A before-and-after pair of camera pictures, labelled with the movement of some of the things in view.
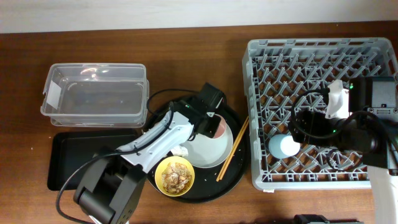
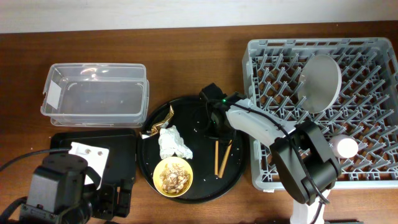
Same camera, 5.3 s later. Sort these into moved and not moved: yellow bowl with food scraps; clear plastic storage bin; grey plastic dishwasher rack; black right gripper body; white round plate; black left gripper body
Moved: black right gripper body; black left gripper body; white round plate
Not moved: yellow bowl with food scraps; grey plastic dishwasher rack; clear plastic storage bin
